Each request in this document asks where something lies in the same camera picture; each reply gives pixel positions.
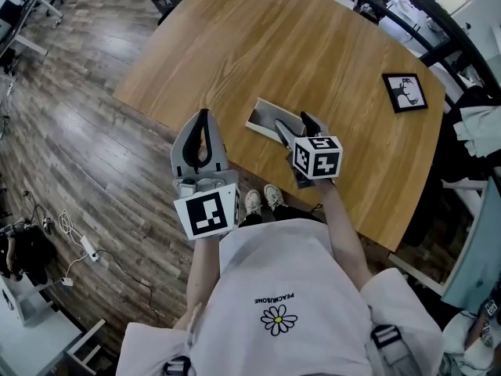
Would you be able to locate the white sneaker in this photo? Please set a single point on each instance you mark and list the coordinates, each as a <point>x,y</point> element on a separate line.
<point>274,196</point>
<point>253,200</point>

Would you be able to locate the black bag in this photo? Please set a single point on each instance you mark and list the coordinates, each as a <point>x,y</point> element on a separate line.
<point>31,249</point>

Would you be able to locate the black metal railing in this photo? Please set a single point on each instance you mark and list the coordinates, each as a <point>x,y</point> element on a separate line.
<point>442,22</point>

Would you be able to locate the person's right forearm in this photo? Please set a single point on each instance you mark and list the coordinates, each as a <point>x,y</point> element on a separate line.
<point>341,229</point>

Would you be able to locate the white printed T-shirt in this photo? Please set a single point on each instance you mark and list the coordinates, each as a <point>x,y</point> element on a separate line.
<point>282,268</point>

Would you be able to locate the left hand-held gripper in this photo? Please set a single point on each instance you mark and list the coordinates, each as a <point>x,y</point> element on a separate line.
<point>205,214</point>

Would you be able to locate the white power strip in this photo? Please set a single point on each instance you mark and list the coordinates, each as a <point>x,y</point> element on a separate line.
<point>90,248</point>

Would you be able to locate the pale blue desk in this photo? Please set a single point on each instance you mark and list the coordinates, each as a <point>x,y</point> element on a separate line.
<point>479,257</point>

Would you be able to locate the white garment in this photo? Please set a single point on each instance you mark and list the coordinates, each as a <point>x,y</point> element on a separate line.
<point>479,129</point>

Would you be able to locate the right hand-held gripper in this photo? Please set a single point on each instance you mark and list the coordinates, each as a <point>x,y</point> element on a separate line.
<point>319,159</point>

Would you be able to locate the black framed deer picture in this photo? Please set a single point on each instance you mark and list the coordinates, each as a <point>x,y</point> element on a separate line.
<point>405,92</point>

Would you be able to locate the black trousers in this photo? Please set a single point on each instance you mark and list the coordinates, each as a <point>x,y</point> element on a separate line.
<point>291,212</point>

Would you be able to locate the person's left forearm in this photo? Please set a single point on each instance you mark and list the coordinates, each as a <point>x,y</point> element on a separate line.
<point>203,272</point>

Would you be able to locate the white desk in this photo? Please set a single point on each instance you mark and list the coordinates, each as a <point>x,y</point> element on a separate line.
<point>27,26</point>
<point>35,339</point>

